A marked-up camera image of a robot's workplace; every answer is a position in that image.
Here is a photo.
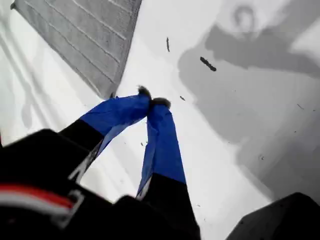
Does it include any grey white-striped towel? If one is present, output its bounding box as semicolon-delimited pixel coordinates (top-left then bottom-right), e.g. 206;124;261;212
9;0;143;100

